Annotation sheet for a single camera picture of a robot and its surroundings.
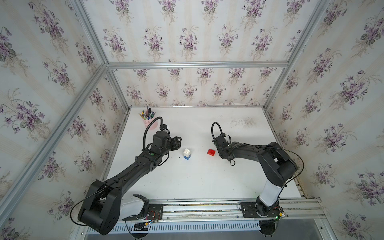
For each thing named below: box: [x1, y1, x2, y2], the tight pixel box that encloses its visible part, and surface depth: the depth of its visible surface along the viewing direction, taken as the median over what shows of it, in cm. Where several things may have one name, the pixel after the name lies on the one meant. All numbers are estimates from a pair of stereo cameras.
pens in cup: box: [138, 105, 156, 120], surface depth 104 cm
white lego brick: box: [183, 148, 191, 158], surface depth 90 cm
